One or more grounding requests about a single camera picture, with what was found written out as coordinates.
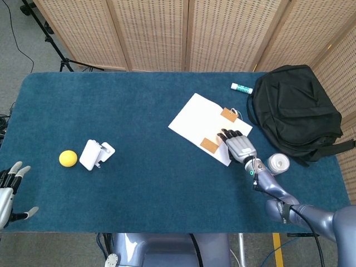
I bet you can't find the grey robot torso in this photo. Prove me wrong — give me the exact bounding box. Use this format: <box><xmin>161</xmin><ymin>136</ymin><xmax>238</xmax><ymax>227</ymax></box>
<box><xmin>112</xmin><ymin>233</ymin><xmax>231</xmax><ymax>267</ymax></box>

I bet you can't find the black cloth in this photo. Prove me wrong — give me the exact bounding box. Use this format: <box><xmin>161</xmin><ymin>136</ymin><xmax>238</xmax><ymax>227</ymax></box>
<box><xmin>246</xmin><ymin>65</ymin><xmax>356</xmax><ymax>167</ymax></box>

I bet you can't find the yellow ball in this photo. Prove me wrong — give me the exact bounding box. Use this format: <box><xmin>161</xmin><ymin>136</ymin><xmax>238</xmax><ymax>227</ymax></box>
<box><xmin>58</xmin><ymin>150</ymin><xmax>78</xmax><ymax>168</ymax></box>

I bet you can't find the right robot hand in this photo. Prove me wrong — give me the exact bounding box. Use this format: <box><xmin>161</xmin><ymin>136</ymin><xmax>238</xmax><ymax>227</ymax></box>
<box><xmin>216</xmin><ymin>128</ymin><xmax>257</xmax><ymax>165</ymax></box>

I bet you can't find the black floor cable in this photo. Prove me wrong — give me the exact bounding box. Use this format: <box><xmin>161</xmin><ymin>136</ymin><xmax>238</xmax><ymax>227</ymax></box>
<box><xmin>5</xmin><ymin>0</ymin><xmax>34</xmax><ymax>73</ymax></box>

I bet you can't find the teal drink can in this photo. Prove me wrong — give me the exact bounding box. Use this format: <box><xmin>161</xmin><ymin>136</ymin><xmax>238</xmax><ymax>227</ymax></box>
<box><xmin>267</xmin><ymin>152</ymin><xmax>291</xmax><ymax>176</ymax></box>

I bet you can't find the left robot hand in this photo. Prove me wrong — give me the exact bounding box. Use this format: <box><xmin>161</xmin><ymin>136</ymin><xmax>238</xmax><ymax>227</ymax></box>
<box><xmin>0</xmin><ymin>161</ymin><xmax>39</xmax><ymax>230</ymax></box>

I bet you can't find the white and green glue stick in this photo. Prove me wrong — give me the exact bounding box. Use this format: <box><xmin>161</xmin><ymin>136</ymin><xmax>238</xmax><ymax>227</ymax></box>
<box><xmin>230</xmin><ymin>82</ymin><xmax>254</xmax><ymax>95</ymax></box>

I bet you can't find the white folding phone stand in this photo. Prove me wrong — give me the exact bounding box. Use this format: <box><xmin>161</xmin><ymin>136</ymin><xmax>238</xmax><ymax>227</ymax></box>
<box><xmin>79</xmin><ymin>139</ymin><xmax>116</xmax><ymax>171</ymax></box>

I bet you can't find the black tripod stand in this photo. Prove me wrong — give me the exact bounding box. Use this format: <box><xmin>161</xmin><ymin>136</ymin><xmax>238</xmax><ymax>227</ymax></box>
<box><xmin>21</xmin><ymin>0</ymin><xmax>105</xmax><ymax>72</ymax></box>

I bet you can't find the metal table leg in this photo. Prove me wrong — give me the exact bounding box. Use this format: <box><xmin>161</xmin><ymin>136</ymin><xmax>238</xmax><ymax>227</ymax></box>
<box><xmin>237</xmin><ymin>233</ymin><xmax>246</xmax><ymax>267</ymax></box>

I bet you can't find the white book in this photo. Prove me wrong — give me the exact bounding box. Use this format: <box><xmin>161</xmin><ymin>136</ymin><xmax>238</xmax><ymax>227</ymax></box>
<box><xmin>168</xmin><ymin>93</ymin><xmax>253</xmax><ymax>167</ymax></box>

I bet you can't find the blue table cloth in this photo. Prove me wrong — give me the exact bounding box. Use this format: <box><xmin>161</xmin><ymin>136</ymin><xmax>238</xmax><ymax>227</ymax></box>
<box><xmin>0</xmin><ymin>72</ymin><xmax>351</xmax><ymax>233</ymax></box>

